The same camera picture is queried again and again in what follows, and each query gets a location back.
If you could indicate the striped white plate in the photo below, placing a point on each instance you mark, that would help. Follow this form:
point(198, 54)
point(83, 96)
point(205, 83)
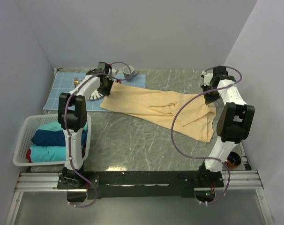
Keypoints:
point(95, 96)

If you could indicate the gold fork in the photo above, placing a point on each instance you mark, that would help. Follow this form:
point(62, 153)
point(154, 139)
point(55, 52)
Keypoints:
point(75, 81)

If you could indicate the dark blue rolled shirt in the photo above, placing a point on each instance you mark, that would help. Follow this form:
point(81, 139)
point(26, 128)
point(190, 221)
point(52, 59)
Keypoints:
point(46, 138)

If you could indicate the blue checked placemat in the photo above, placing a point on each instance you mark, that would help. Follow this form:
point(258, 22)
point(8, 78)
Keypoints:
point(64, 82)

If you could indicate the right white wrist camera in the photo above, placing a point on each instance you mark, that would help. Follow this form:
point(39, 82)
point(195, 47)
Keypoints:
point(207, 77)

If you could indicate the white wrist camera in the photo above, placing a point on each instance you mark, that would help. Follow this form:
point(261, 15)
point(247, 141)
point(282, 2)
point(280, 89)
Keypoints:
point(114, 72)
point(207, 77)

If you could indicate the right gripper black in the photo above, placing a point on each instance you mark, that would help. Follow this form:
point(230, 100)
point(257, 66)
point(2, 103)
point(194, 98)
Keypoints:
point(208, 100)

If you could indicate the teal folded shirt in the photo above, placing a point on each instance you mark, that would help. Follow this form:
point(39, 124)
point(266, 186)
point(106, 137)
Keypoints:
point(52, 126)

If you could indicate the aluminium frame rail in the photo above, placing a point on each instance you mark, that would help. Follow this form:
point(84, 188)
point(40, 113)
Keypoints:
point(47, 182)

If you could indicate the dark bowl orange inside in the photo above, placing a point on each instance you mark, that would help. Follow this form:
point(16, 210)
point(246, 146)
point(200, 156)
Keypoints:
point(233, 160)

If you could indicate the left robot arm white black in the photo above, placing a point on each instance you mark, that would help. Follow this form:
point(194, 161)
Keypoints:
point(72, 115)

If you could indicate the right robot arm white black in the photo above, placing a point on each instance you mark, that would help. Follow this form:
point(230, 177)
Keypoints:
point(234, 123)

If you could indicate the cream yellow t shirt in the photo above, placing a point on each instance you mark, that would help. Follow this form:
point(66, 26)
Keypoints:
point(184, 113)

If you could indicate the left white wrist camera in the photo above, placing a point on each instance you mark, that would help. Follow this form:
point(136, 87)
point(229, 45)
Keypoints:
point(114, 72)

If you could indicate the white plastic basket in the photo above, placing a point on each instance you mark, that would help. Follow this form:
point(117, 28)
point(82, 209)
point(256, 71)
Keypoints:
point(28, 130)

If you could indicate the grey mug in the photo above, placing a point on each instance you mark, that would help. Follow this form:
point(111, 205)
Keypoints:
point(129, 73)

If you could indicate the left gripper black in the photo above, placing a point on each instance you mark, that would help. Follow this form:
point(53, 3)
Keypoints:
point(107, 92)

